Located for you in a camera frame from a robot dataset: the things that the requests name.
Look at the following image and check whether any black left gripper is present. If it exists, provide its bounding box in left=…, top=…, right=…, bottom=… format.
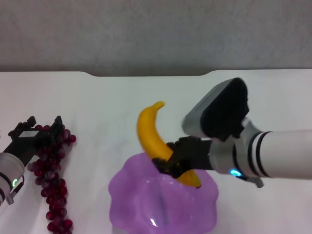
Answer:
left=3, top=116, right=66, bottom=169

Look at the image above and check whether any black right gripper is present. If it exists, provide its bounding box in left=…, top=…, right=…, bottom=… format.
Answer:
left=151, top=136, right=213, bottom=180

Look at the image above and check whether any yellow banana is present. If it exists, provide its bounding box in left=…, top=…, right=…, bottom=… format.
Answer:
left=137, top=101, right=202, bottom=190

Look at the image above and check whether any dark red grape bunch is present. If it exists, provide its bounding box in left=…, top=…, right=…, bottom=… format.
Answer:
left=27, top=124, right=77, bottom=234

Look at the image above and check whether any purple scalloped plastic plate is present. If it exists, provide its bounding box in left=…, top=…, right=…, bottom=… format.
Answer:
left=108, top=152, right=219, bottom=234

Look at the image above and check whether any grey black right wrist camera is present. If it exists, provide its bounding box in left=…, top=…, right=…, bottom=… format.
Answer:
left=181, top=77, right=251, bottom=142

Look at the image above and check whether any left arm cable with plug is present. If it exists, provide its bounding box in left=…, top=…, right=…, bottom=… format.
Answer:
left=6, top=175, right=25, bottom=205

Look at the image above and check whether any arm cable with plug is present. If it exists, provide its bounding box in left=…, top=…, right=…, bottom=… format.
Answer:
left=236, top=175, right=265, bottom=188
left=6, top=175, right=25, bottom=205

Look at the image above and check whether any right arm cable with plug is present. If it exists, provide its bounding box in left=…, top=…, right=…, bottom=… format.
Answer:
left=236, top=175, right=265, bottom=188

